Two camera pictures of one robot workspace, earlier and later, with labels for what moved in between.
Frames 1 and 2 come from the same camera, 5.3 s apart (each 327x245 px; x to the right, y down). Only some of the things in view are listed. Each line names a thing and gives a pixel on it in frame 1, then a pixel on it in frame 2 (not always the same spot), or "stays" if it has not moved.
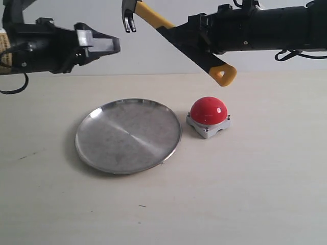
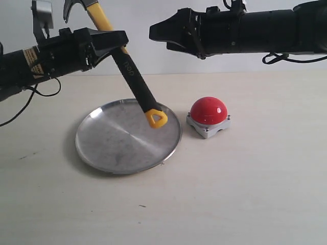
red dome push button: x=208 y=115 stays
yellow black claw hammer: x=183 y=39 -> x=155 y=116
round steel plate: x=126 y=136 stays
